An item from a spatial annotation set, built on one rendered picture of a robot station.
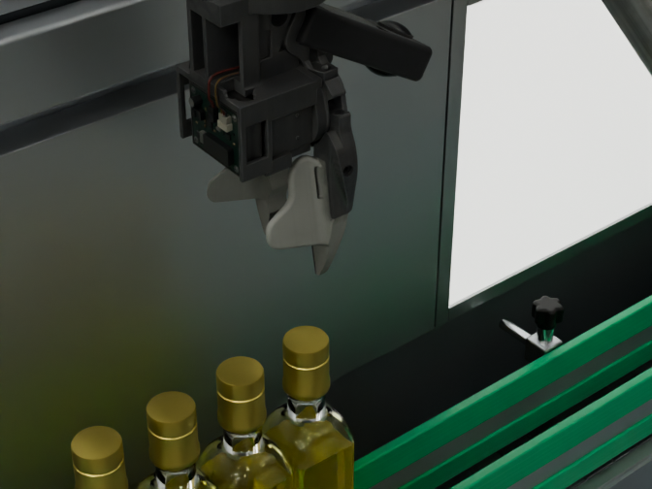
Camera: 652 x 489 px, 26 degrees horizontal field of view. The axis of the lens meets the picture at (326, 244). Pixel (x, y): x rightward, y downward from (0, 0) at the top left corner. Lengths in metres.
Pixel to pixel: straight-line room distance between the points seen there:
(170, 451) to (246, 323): 0.21
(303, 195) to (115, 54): 0.17
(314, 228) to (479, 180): 0.39
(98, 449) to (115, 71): 0.26
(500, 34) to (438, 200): 0.15
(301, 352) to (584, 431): 0.36
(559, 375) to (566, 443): 0.10
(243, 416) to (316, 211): 0.17
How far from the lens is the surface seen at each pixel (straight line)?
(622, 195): 1.47
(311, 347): 1.01
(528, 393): 1.33
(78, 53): 0.96
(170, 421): 0.96
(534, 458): 1.25
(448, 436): 1.27
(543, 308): 1.32
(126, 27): 0.97
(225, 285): 1.12
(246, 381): 0.99
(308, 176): 0.90
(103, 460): 0.94
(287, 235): 0.90
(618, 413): 1.32
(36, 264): 1.01
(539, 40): 1.26
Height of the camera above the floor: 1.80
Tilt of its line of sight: 35 degrees down
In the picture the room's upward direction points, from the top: straight up
